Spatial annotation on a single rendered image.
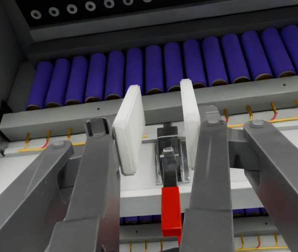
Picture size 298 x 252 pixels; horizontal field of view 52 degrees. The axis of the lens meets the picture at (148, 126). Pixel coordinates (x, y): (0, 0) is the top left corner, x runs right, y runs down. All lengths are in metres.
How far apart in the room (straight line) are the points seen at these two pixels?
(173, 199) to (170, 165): 0.04
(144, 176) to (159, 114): 0.06
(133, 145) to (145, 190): 0.10
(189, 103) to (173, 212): 0.07
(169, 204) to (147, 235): 0.22
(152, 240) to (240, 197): 0.19
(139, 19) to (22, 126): 0.17
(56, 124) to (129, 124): 0.15
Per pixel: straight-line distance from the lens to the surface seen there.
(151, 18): 0.35
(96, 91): 0.30
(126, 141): 0.15
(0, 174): 0.31
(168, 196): 0.21
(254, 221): 0.42
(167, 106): 0.27
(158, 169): 0.23
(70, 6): 0.36
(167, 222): 0.19
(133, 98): 0.18
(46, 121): 0.29
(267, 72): 0.30
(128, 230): 0.42
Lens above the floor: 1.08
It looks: 35 degrees down
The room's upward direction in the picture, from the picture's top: 11 degrees counter-clockwise
